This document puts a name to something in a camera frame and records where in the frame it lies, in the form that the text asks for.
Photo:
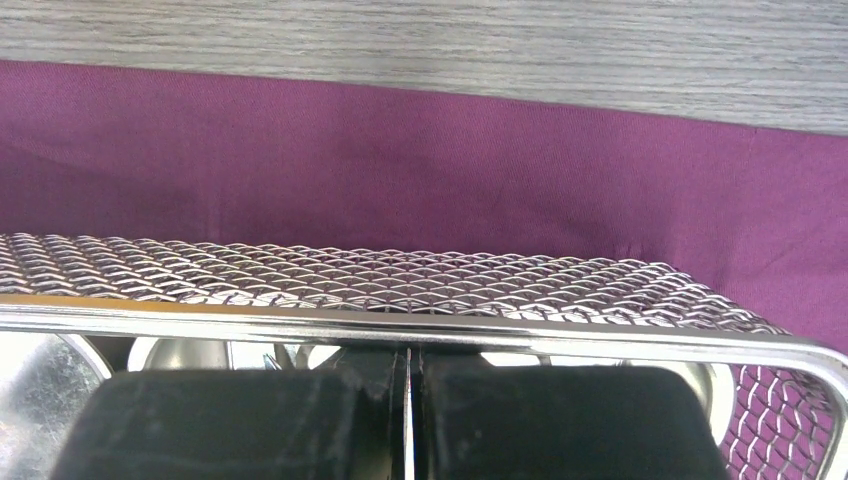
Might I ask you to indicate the purple cloth wrap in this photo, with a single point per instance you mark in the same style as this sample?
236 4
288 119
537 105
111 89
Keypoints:
759 215

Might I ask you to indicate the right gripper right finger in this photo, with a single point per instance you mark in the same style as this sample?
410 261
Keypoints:
638 420

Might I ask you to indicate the steel instrument tray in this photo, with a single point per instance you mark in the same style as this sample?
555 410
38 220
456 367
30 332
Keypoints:
781 413

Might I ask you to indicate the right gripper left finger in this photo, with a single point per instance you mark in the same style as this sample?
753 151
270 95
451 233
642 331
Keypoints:
332 422

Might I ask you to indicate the steel surgical forceps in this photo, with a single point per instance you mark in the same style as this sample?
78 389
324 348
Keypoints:
408 422

